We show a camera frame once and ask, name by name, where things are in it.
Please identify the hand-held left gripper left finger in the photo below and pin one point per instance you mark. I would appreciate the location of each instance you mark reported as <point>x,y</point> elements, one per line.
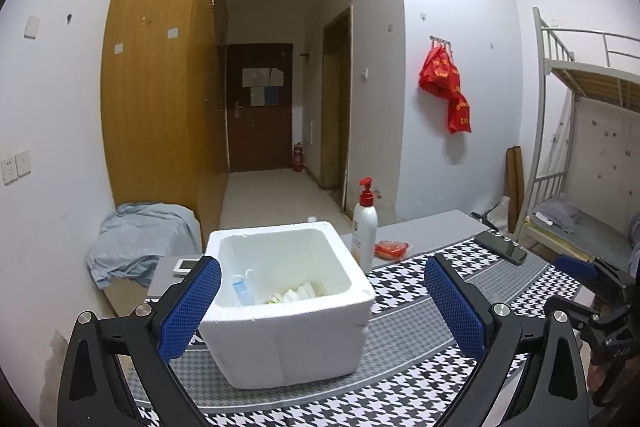
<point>192,302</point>

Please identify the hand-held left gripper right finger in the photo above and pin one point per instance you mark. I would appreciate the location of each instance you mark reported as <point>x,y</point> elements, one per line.
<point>455,302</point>

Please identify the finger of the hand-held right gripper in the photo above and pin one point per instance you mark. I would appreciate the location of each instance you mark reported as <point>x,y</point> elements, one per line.
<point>575,266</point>
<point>575,304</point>

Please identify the small blue-capped bottle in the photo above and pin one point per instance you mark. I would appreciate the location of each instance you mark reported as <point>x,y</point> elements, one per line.
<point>243,292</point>

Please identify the clear plastic bottle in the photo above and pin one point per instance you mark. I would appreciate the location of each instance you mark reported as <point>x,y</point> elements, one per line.
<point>254,281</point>

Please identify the green white packet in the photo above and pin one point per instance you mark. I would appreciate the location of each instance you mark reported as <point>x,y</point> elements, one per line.
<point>272,301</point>

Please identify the white foam box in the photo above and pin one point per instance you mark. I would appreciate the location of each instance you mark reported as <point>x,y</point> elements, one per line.
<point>280,342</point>

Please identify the white soft pad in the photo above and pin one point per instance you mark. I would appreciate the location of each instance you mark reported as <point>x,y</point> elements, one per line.
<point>312,291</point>
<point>290,296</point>

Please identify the person's right hand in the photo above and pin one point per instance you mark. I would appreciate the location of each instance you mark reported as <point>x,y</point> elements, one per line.
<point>602,367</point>

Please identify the white digital clock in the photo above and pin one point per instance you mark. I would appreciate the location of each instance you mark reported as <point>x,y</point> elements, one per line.
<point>187,267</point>

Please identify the houndstooth table mat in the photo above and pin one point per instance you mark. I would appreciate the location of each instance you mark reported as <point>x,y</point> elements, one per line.
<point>400,292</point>

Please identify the grey bedding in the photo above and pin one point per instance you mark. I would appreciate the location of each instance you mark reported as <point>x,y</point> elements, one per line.
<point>560,212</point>

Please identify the black phone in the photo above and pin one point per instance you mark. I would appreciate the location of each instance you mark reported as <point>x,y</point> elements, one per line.
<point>500,248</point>

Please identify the red snack packet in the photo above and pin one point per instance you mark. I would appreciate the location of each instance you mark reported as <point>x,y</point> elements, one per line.
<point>391,250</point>

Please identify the grey blue cloth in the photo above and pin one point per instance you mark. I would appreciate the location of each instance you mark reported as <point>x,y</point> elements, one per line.
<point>140,237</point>

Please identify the dark chair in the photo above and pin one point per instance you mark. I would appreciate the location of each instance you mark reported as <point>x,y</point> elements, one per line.
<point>492,217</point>

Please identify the wooden boards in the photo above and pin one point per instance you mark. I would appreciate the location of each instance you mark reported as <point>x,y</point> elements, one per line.
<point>515,192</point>

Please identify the white pump lotion bottle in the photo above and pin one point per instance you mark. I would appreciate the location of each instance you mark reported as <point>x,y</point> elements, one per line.
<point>364,232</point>

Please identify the red fire extinguisher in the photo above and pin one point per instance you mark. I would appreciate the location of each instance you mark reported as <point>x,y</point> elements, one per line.
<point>298,158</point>

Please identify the dark brown entry door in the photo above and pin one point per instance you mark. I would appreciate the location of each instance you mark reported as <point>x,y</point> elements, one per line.
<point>260,137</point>

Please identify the metal bunk bed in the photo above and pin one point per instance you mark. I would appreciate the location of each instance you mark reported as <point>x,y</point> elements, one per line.
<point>600,77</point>

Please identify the wooden wardrobe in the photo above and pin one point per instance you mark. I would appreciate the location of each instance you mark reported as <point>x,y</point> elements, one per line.
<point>150,107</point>

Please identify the white paper sheet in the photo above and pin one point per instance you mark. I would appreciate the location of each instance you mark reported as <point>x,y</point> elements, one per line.
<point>256,77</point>
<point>257,96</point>
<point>277,77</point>

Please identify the blue paper sheet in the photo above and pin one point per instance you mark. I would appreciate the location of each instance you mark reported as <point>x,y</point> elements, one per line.
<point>270,96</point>

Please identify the brown side door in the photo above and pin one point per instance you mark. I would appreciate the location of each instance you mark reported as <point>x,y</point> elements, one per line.
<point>332,117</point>

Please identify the red plastic bags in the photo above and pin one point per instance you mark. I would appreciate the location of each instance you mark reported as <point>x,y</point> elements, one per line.
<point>442,77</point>

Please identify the white wall socket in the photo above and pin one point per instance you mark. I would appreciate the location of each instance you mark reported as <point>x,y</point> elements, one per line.
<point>7,169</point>

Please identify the metal wall hook rack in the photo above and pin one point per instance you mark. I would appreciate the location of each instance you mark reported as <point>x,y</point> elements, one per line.
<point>441,41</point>

